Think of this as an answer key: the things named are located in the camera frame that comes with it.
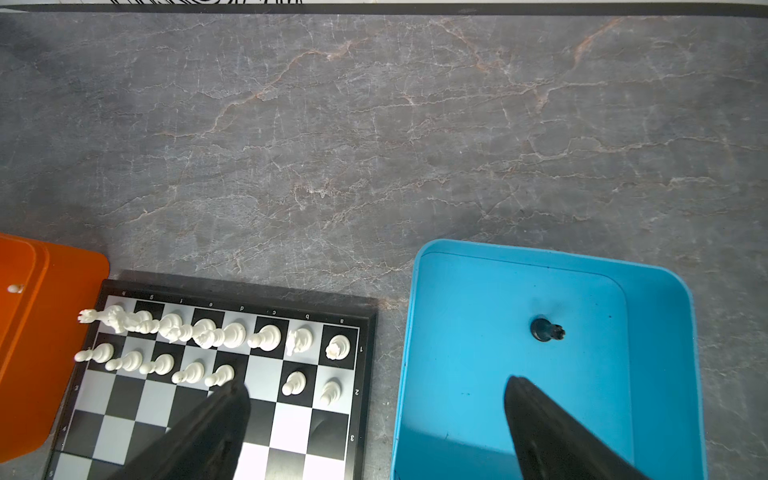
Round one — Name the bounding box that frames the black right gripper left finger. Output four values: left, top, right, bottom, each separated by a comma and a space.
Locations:
111, 380, 251, 479

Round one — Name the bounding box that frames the orange plastic tray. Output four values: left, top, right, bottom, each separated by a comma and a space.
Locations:
1, 234, 110, 461

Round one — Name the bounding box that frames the white chess queen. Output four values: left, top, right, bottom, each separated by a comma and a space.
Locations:
211, 322, 246, 348

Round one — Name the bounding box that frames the blue plastic tray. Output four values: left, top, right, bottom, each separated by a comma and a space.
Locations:
391, 239, 707, 479

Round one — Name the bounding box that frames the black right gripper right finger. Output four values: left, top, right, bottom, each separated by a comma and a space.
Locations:
504, 376, 646, 480

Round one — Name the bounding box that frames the black and white chessboard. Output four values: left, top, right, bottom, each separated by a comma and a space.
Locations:
46, 272, 378, 479

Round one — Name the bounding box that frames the black chess pawn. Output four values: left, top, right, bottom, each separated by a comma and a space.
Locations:
530, 317, 566, 342

